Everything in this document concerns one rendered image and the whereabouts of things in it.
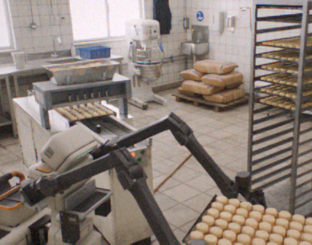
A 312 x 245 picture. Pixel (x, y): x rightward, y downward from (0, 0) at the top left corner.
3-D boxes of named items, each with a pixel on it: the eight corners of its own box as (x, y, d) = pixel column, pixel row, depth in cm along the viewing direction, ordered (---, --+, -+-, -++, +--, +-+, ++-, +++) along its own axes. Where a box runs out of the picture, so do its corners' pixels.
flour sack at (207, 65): (190, 71, 724) (190, 61, 719) (205, 67, 754) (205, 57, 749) (224, 76, 680) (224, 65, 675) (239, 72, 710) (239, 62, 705)
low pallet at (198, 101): (171, 100, 749) (170, 94, 745) (202, 92, 803) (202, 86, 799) (222, 113, 669) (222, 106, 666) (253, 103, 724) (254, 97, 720)
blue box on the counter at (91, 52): (90, 59, 638) (89, 49, 634) (79, 57, 658) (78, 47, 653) (111, 56, 665) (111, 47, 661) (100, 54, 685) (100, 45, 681)
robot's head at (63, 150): (34, 154, 191) (50, 134, 184) (65, 139, 209) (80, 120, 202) (56, 178, 190) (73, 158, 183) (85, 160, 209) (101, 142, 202)
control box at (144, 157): (115, 171, 298) (114, 153, 294) (146, 163, 311) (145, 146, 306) (117, 173, 295) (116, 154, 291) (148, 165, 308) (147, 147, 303)
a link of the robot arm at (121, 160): (133, 141, 160) (117, 146, 151) (146, 173, 160) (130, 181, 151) (55, 174, 182) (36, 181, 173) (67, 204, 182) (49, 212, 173)
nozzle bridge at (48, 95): (37, 122, 361) (32, 82, 350) (118, 109, 399) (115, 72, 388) (49, 133, 335) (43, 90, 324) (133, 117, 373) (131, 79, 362)
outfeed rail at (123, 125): (61, 92, 462) (60, 86, 459) (63, 92, 463) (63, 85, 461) (149, 146, 304) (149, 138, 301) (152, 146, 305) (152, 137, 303)
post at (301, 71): (291, 226, 336) (307, 1, 281) (288, 224, 338) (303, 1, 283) (293, 224, 338) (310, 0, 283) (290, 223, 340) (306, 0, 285)
